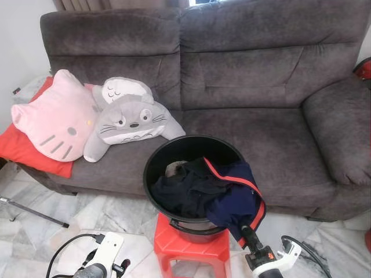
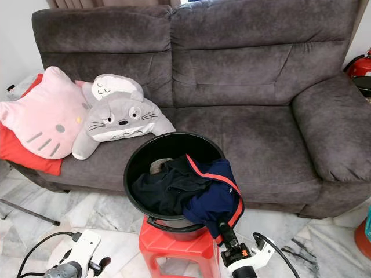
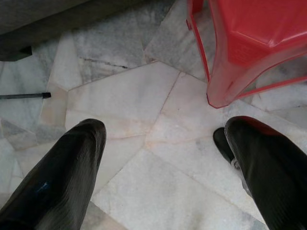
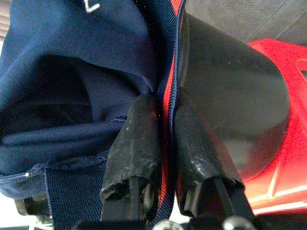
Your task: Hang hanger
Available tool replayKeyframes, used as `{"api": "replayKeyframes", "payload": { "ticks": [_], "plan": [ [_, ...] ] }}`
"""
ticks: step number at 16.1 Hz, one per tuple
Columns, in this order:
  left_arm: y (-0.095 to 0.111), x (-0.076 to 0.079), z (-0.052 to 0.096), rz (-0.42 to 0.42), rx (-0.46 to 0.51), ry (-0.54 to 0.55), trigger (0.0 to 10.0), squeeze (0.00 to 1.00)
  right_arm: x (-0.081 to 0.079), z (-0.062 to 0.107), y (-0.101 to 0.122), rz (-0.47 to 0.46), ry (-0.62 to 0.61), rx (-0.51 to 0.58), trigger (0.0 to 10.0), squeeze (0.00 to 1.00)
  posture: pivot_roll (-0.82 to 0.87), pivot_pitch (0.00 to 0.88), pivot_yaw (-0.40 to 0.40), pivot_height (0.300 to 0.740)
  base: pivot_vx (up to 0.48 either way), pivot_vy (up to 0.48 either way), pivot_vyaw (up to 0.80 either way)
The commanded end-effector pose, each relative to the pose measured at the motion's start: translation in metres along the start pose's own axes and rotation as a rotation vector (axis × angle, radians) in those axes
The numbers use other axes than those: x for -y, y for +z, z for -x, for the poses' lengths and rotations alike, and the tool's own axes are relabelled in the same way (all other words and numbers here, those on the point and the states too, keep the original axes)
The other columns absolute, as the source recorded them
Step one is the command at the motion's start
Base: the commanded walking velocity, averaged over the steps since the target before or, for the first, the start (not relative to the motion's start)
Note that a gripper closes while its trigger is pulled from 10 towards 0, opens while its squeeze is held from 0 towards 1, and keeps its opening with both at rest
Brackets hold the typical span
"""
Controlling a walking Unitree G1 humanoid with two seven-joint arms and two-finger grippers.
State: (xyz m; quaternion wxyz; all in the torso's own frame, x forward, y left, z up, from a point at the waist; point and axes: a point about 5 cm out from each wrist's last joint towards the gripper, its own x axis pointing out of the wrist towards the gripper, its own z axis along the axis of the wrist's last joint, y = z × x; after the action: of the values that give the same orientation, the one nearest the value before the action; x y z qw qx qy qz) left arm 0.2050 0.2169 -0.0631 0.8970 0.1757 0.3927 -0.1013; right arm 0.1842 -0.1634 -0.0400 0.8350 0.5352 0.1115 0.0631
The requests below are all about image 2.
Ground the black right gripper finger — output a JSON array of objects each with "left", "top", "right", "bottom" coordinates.
[{"left": 219, "top": 223, "right": 238, "bottom": 250}]

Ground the navy garment with red stripe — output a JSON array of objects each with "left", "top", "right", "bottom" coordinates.
[{"left": 181, "top": 153, "right": 245, "bottom": 247}]

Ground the red plastic stool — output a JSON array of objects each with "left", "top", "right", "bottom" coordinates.
[{"left": 139, "top": 215, "right": 221, "bottom": 278}]

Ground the black crumpled garment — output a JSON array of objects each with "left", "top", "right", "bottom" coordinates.
[{"left": 131, "top": 156, "right": 215, "bottom": 218}]

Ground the beige cloth lump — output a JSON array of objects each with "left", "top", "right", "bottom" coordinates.
[{"left": 148, "top": 158, "right": 172, "bottom": 174}]

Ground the black round bucket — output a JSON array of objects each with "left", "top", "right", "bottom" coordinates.
[{"left": 123, "top": 132, "right": 230, "bottom": 241}]

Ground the red and blue container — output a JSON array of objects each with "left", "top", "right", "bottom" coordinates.
[{"left": 355, "top": 200, "right": 371, "bottom": 260}]

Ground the dark grey fabric sofa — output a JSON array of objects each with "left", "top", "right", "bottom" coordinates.
[{"left": 9, "top": 0, "right": 371, "bottom": 220}]

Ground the red square cushion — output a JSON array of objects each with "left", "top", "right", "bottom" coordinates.
[{"left": 0, "top": 72, "right": 64, "bottom": 176}]

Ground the grey wide-eyed Totoro plush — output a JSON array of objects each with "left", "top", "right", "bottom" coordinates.
[{"left": 72, "top": 92, "right": 176, "bottom": 161}]

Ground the pink cat face cushion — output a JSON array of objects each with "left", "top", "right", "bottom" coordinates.
[{"left": 0, "top": 66, "right": 92, "bottom": 160}]

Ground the grey closed-eyed Totoro plush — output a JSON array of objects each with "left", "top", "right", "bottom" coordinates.
[{"left": 81, "top": 74, "right": 144, "bottom": 105}]

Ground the brown curtain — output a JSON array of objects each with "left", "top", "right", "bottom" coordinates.
[{"left": 48, "top": 0, "right": 181, "bottom": 9}]

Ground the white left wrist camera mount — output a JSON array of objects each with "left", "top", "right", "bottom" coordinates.
[{"left": 67, "top": 230, "right": 102, "bottom": 278}]

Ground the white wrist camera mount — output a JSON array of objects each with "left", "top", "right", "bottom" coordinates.
[
  {"left": 67, "top": 230, "right": 102, "bottom": 278},
  {"left": 232, "top": 237, "right": 278, "bottom": 278}
]

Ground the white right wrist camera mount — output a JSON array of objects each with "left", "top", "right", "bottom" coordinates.
[{"left": 232, "top": 237, "right": 278, "bottom": 278}]

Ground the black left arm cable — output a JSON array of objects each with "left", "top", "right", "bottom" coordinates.
[{"left": 16, "top": 232, "right": 82, "bottom": 278}]

